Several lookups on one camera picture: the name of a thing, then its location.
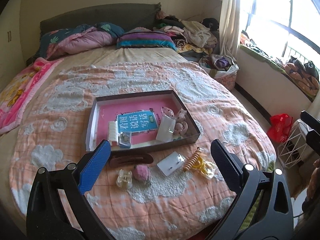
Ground clear pearl claw clip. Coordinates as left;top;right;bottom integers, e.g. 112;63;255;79
116;169;132;190

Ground brown hair clip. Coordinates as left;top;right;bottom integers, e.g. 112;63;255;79
108;154;153;168

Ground orange spiral hair tie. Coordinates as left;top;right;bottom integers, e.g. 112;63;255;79
182;146;205;172

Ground white comb hair clip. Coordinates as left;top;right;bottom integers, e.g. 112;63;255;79
107;121;119;146

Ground pink pompom hair clip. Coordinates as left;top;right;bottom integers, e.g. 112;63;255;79
132;164;151;186

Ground white earring card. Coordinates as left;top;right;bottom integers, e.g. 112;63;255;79
157;152;185;176

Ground polka dot tulle bow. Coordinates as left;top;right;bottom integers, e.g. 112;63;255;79
161;107;188;135

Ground red plastic bag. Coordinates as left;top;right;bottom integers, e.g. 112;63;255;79
267;113;293;143

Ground clutter on window sill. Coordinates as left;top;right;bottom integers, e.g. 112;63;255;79
239;31;319;102

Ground peach cloud pattern quilt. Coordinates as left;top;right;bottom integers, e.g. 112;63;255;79
9;62;276;239

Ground shallow cardboard box tray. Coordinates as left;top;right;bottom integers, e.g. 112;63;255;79
85;90;201;153

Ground pink and blue book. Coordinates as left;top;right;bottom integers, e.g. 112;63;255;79
96;96;181;146

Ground floral laundry basket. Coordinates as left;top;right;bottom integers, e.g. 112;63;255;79
198;54;239;91

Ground pink cartoon blanket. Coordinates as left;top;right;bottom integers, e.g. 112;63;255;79
1;57;63;134

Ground pile of clothes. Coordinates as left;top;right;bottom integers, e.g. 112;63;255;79
153;10;219;55

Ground cream curtain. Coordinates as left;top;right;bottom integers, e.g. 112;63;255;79
219;0;241;61

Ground pink and navy duvet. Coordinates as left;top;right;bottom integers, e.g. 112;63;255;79
35;22;124;60

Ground cream wardrobe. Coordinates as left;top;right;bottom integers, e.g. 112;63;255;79
1;0;25;90

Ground purple teal striped pillow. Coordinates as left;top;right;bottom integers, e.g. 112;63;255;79
116;29;177;51

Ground dark green headboard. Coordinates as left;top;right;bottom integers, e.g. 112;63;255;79
40;3;162;35

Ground white wire basket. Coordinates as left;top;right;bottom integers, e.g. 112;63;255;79
277;119;313;169

